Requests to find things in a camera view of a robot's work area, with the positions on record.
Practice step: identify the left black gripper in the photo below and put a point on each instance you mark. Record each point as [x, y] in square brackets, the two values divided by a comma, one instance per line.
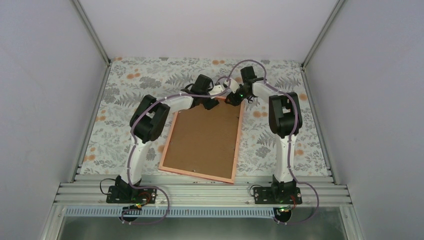
[211, 105]

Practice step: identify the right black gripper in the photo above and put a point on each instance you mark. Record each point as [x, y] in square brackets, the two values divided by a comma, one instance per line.
[234, 101]

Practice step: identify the brown backing board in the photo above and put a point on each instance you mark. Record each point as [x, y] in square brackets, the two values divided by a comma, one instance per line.
[205, 142]

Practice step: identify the red picture frame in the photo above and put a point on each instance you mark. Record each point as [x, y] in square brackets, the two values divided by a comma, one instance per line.
[238, 149]

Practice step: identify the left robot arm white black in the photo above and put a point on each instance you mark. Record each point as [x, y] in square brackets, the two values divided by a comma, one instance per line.
[147, 124]

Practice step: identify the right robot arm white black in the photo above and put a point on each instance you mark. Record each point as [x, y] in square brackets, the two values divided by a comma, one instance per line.
[285, 121]

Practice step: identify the floral patterned table cloth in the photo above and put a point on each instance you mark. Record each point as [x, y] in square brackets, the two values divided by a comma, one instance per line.
[130, 78]

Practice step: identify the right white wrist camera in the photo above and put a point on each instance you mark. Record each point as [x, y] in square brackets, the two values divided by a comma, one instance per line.
[232, 84]

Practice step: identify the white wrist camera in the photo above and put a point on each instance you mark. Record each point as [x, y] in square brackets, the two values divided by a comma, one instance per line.
[217, 90]
[232, 84]

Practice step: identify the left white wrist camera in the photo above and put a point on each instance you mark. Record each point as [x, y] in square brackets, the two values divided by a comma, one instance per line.
[217, 90]

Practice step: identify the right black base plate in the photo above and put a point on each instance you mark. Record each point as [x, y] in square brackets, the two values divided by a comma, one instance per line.
[265, 195]

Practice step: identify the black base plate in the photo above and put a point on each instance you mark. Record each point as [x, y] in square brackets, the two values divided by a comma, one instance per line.
[265, 195]
[133, 196]

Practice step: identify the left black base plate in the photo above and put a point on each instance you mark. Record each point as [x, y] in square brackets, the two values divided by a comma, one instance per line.
[133, 196]

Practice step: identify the grey slotted cable duct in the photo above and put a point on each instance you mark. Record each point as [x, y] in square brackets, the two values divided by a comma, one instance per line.
[173, 212]

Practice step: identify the aluminium rail base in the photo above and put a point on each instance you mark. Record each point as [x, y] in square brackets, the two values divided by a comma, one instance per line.
[187, 191]

